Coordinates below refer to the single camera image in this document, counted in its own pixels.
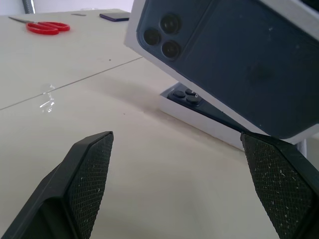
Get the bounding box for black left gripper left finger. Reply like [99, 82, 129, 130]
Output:
[0, 130, 115, 239]

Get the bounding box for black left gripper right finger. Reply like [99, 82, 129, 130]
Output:
[240, 131, 319, 239]

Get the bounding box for white phone box lid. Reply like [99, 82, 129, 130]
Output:
[124, 0, 319, 146]

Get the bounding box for white box base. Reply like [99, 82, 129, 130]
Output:
[159, 83, 250, 151]

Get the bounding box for black smartphone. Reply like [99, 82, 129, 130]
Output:
[99, 12, 131, 22]

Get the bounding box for clear plastic film scrap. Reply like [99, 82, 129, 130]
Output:
[39, 83, 56, 113]

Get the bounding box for grey upright pole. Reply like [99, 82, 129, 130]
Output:
[21, 0, 36, 14]

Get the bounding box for red handled scissors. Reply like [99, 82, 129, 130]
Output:
[8, 16, 71, 36]

